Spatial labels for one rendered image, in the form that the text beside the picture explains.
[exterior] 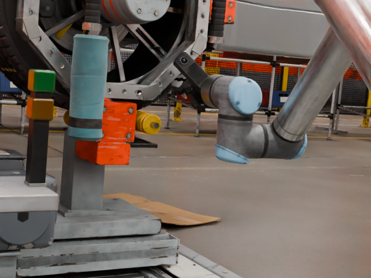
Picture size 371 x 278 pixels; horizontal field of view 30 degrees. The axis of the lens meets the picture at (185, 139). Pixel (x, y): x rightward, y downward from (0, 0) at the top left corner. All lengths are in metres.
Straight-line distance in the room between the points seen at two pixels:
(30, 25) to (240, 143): 0.60
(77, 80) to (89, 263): 0.54
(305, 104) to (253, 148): 0.19
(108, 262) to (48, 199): 0.80
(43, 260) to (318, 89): 0.85
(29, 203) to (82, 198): 0.86
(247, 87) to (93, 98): 0.38
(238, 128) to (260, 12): 0.64
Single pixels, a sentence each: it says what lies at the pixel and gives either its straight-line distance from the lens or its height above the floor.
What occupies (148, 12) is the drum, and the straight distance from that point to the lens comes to 1.76.
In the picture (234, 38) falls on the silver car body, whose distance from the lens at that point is 2.24.
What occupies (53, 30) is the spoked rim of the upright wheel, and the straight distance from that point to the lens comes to 1.92.
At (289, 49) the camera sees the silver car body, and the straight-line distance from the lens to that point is 2.37.
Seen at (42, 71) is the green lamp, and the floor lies 0.66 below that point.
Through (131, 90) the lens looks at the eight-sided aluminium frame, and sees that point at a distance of 1.90.
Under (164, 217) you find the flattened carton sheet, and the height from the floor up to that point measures 0.01.
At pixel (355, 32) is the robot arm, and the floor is 0.77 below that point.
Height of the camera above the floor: 0.70
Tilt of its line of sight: 7 degrees down
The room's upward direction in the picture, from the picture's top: 5 degrees clockwise
